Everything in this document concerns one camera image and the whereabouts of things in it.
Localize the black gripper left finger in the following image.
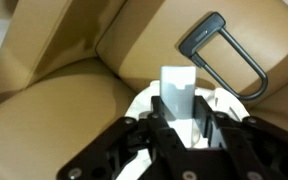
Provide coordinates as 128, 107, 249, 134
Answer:
57, 95, 189, 180

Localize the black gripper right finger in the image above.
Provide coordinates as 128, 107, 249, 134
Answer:
193, 95, 288, 180

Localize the white fabric tote bag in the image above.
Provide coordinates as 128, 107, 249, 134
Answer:
115, 79, 252, 180

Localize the brown leather armchair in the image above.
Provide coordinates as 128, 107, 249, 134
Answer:
0, 0, 288, 180

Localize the black U-lock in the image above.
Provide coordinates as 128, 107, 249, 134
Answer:
178, 11, 269, 101

